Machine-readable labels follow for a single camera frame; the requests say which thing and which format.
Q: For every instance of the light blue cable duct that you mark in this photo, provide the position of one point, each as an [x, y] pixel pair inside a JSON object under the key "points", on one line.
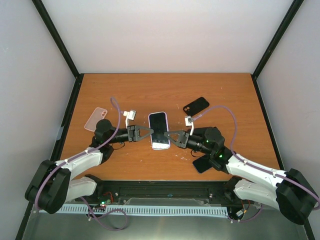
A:
{"points": [[163, 211]]}

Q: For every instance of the black frame post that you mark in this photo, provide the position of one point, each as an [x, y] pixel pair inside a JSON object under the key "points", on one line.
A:
{"points": [[279, 33], [48, 22]]}

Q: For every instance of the pink translucent phone case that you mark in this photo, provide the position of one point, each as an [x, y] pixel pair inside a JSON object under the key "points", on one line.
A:
{"points": [[97, 115]]}

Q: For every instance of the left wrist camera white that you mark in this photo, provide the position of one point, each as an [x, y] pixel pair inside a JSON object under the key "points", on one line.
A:
{"points": [[129, 116]]}

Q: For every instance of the right black frame post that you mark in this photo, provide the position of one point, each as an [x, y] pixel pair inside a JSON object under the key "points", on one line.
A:
{"points": [[279, 33]]}

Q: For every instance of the black front rail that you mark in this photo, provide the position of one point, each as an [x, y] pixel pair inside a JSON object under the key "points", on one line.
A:
{"points": [[212, 192]]}

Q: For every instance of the black phone case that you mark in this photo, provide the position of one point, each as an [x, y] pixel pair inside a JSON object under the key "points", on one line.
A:
{"points": [[195, 107]]}

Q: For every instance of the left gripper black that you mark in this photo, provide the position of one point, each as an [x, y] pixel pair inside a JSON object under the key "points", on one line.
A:
{"points": [[134, 133]]}

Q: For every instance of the left black frame post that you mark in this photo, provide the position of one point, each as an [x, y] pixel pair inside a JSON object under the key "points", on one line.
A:
{"points": [[48, 22]]}

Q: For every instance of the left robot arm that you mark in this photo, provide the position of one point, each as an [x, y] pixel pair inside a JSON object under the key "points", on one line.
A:
{"points": [[54, 183]]}

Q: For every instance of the blue-edged black phone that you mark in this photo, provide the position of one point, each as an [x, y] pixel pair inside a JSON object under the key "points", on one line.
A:
{"points": [[202, 164]]}

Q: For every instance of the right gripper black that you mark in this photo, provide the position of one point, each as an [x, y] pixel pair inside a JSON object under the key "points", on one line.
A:
{"points": [[181, 140]]}

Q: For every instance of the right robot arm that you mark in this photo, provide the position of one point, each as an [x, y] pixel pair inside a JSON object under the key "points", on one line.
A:
{"points": [[286, 191]]}

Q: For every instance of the light blue phone case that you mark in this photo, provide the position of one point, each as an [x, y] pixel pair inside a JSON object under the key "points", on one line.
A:
{"points": [[159, 131]]}

